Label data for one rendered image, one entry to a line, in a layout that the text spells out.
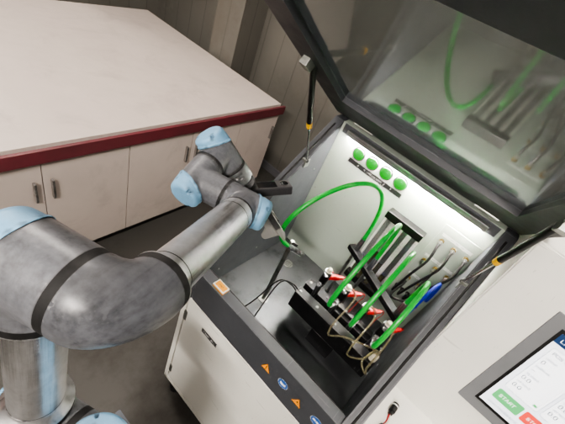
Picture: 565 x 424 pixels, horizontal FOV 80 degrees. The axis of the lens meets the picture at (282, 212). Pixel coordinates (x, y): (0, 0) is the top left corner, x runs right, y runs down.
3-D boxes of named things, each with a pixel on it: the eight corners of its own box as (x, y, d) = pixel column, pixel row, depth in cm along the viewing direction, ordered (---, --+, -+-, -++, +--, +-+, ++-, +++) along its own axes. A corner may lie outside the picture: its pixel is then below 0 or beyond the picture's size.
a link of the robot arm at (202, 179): (210, 203, 70) (238, 168, 76) (165, 177, 71) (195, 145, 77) (210, 221, 76) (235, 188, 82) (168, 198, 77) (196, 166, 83)
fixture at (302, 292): (281, 314, 127) (295, 290, 118) (297, 300, 134) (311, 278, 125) (351, 386, 115) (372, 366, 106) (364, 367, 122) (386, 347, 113)
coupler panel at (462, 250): (393, 284, 127) (444, 227, 108) (396, 280, 129) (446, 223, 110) (422, 309, 122) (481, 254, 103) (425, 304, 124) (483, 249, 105)
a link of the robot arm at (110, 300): (138, 343, 32) (282, 190, 76) (44, 287, 33) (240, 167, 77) (117, 409, 38) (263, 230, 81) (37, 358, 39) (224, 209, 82)
